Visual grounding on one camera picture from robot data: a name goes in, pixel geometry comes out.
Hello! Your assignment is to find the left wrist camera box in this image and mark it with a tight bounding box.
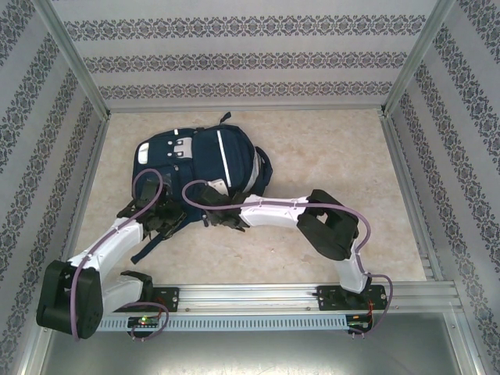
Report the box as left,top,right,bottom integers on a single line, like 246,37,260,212
138,180,165,205

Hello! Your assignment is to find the aluminium frame post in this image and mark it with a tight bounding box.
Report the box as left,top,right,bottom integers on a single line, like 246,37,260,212
380,0,456,116
33,0,113,118

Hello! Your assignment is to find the slotted grey cable duct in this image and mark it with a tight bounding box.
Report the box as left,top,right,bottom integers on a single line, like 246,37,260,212
97,315,348,332

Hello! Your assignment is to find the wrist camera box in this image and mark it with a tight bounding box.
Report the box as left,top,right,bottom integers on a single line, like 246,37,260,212
198,182,230,206
138,180,165,205

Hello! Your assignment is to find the small controller circuit board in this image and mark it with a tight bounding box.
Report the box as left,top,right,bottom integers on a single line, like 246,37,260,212
127,315,161,328
347,314,374,329

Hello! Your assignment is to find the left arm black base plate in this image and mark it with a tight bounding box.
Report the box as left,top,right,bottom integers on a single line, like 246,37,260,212
150,287,180,313

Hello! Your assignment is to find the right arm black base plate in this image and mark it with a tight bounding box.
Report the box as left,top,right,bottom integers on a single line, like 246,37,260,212
316,284,390,313

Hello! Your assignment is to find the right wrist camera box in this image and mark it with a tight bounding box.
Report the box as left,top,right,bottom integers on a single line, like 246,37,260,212
198,182,230,206

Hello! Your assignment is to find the navy blue backpack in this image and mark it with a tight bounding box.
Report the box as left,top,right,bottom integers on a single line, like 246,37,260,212
130,112,273,265

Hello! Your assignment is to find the aluminium mounting rail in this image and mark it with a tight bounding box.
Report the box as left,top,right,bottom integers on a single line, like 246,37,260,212
37,283,460,313

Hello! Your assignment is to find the aluminium table side rail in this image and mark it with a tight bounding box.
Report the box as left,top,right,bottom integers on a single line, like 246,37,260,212
380,115,445,282
54,116,110,284

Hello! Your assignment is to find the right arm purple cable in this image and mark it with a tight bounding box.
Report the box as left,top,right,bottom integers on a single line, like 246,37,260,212
182,180,394,339

